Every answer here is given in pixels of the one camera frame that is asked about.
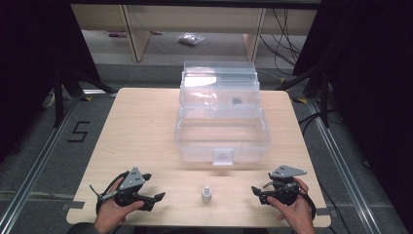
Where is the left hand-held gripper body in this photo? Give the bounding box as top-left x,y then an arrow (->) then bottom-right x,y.
96,166 -> 156,213

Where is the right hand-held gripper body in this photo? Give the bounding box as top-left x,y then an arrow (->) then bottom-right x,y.
258,164 -> 308,207

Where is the person's right hand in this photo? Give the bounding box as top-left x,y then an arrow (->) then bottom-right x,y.
266,176 -> 317,234

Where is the person's left hand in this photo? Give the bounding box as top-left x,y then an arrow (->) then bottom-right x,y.
94,176 -> 146,234

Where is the small white bottle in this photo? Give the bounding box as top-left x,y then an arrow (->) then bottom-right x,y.
201,185 -> 213,205

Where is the clear plastic storage box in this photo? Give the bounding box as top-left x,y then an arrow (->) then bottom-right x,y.
173,59 -> 272,167

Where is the black metal stand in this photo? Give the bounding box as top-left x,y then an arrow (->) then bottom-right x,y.
52,62 -> 119,129
275,62 -> 331,129

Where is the clear plastic bag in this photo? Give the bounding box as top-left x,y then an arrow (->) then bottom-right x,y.
177,32 -> 207,47

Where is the black curtain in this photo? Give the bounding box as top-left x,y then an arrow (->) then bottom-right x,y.
0,0 -> 102,164
291,0 -> 413,228

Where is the light wooden shelf unit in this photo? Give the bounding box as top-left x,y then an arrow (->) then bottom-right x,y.
70,3 -> 319,63

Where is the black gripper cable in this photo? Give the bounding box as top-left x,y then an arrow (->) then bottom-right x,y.
297,185 -> 318,220
89,171 -> 131,200

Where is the aluminium floor rail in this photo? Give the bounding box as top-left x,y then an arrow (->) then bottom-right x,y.
0,95 -> 83,234
306,97 -> 384,234

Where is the black floor cable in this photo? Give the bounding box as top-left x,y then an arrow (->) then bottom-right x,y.
297,109 -> 339,136

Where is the white floor cable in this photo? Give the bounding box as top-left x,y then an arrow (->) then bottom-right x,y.
150,36 -> 170,56

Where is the bundle of black cables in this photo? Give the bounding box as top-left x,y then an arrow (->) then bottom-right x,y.
258,8 -> 304,68

